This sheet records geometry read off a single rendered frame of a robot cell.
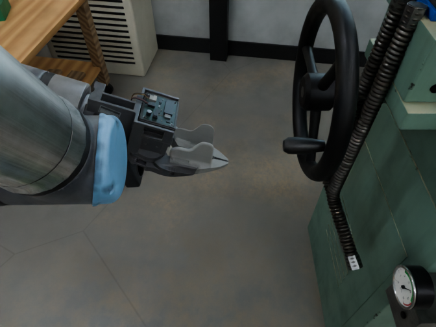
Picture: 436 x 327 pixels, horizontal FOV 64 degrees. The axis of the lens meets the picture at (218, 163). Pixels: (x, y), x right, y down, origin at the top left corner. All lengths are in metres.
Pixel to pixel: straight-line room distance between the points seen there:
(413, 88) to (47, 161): 0.42
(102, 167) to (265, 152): 1.30
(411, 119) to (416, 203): 0.21
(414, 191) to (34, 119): 0.59
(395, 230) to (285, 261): 0.63
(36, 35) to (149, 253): 0.86
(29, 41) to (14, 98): 1.17
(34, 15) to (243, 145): 0.97
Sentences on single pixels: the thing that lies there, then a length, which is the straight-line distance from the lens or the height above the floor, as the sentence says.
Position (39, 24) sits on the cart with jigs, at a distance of 1.50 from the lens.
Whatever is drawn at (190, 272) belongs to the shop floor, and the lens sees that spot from 1.27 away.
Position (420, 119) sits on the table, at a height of 0.86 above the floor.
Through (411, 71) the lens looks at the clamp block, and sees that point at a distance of 0.51.
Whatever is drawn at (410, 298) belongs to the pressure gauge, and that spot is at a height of 0.67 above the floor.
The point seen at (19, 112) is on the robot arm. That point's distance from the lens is 0.24.
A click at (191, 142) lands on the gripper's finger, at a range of 0.53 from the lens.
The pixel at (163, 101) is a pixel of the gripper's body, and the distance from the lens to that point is 0.49.
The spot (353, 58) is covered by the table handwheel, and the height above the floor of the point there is 0.93.
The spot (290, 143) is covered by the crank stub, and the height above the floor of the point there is 0.82.
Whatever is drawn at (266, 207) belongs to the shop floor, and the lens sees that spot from 1.41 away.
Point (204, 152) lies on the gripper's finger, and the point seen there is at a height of 0.80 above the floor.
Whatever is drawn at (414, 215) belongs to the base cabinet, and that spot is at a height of 0.65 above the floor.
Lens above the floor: 1.17
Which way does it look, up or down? 50 degrees down
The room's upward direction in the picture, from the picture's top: straight up
